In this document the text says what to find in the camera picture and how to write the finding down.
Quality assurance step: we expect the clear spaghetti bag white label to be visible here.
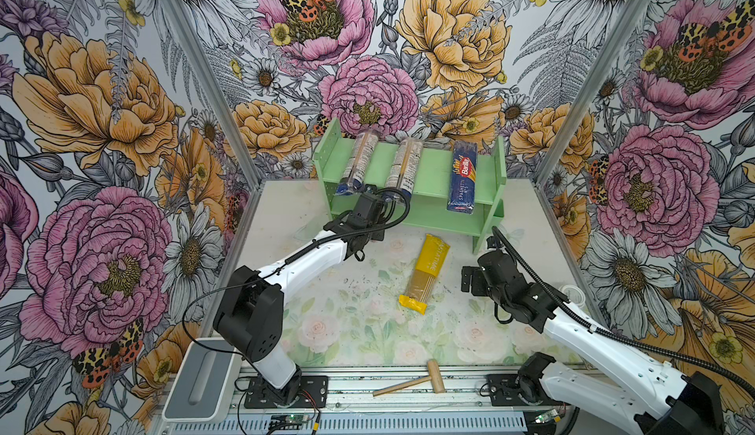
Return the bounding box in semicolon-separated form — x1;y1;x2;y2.
385;138;424;197

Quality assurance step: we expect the clear tape roll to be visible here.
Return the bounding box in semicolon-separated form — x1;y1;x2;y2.
560;285;587;308

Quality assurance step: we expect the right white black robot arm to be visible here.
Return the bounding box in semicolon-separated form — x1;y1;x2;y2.
461;250;726;434

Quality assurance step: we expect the clear spaghetti bag dark end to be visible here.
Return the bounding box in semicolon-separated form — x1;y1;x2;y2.
335;130;379;196

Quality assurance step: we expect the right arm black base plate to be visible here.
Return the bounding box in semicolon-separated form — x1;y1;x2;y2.
482;373;563;407

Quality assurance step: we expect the yellow spaghetti bag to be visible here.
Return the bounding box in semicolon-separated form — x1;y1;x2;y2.
398;234;450;315

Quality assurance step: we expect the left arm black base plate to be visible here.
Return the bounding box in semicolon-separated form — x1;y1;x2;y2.
243;375;330;409

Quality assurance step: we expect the green wooden two-tier shelf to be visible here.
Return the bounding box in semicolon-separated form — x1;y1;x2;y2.
313;120;506;253

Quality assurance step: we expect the blue Barilla spaghetti bag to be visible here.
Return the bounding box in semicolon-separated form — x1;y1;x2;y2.
447;141;478;214

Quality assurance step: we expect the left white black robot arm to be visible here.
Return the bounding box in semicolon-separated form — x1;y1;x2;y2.
212;188;404;399

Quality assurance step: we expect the left black corrugated cable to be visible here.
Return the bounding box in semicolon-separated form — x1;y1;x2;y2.
181;186;412;356

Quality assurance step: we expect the grey white box device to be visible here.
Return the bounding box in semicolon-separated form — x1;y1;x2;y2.
162;338;242;423

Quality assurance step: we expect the black corrugated cable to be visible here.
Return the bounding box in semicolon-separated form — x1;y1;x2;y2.
181;186;412;356
490;227;755;398

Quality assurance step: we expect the right black corrugated cable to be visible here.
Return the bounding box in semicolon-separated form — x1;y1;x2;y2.
490;227;755;398

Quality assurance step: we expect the small wooden mallet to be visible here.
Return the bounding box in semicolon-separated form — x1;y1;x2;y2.
373;359;446;398

